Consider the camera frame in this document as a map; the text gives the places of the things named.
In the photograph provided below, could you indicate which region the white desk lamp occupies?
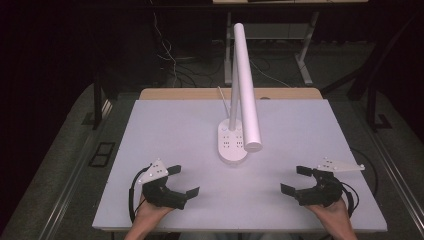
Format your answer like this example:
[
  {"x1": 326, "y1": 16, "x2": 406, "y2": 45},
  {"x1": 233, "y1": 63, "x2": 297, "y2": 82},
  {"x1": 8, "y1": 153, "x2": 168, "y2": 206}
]
[{"x1": 217, "y1": 22, "x2": 264, "y2": 165}]

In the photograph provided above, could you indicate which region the person's left hand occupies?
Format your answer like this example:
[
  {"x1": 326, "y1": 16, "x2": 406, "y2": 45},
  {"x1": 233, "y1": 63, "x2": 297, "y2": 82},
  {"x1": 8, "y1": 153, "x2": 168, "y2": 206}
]
[{"x1": 131, "y1": 194, "x2": 175, "y2": 229}]

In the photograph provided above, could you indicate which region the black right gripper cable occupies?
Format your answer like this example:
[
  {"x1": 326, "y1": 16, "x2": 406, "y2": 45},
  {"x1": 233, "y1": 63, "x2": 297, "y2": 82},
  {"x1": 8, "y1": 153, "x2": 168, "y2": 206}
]
[{"x1": 339, "y1": 181, "x2": 361, "y2": 218}]

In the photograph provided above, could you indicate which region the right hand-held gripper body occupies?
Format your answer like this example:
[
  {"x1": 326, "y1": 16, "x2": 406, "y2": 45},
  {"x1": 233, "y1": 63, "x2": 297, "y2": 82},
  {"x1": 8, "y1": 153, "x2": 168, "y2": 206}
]
[{"x1": 295, "y1": 157, "x2": 366, "y2": 208}]

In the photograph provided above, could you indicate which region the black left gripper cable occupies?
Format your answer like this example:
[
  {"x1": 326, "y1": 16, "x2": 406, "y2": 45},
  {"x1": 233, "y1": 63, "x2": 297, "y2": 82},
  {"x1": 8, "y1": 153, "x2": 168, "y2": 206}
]
[{"x1": 128, "y1": 164, "x2": 153, "y2": 224}]

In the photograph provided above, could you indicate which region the white lamp cable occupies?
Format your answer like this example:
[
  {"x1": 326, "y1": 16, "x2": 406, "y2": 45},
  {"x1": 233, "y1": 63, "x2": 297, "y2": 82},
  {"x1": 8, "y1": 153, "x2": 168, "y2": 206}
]
[{"x1": 217, "y1": 86, "x2": 232, "y2": 118}]

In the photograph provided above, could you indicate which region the grey metal table frame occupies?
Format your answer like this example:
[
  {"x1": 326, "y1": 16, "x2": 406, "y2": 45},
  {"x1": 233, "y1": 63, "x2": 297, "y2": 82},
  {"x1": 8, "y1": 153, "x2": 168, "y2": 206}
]
[{"x1": 223, "y1": 11, "x2": 320, "y2": 87}]

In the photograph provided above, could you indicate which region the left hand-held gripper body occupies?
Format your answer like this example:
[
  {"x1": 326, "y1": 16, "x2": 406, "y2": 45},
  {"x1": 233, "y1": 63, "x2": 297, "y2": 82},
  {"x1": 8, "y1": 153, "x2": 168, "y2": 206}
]
[{"x1": 137, "y1": 158, "x2": 188, "y2": 210}]

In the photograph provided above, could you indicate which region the tangle of floor cables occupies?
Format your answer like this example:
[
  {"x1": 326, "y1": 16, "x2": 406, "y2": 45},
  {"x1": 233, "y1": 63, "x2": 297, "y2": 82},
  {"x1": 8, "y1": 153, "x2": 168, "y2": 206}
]
[{"x1": 148, "y1": 0, "x2": 225, "y2": 89}]

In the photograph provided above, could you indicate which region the person's right hand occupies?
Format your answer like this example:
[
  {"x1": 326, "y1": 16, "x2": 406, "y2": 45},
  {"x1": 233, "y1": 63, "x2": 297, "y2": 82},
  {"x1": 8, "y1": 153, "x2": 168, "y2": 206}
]
[{"x1": 305, "y1": 198, "x2": 351, "y2": 228}]

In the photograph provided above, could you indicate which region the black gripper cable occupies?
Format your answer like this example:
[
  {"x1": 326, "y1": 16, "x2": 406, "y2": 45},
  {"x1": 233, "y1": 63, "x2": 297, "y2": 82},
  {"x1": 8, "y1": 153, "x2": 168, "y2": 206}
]
[
  {"x1": 128, "y1": 164, "x2": 153, "y2": 224},
  {"x1": 339, "y1": 181, "x2": 361, "y2": 218}
]

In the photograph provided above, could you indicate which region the black cable loop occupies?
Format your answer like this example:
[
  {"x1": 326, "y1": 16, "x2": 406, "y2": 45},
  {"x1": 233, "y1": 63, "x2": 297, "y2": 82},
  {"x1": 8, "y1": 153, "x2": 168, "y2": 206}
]
[{"x1": 349, "y1": 147, "x2": 380, "y2": 198}]

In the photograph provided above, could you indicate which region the black metal stand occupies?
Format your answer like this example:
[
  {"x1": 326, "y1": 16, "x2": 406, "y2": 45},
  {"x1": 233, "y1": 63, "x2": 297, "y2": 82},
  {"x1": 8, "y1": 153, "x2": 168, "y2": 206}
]
[
  {"x1": 82, "y1": 71, "x2": 118, "y2": 131},
  {"x1": 320, "y1": 13, "x2": 424, "y2": 133}
]

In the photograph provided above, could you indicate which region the white table mat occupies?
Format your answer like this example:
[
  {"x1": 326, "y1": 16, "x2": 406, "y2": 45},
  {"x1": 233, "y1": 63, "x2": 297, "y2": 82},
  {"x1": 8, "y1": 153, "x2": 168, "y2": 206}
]
[{"x1": 92, "y1": 98, "x2": 389, "y2": 233}]

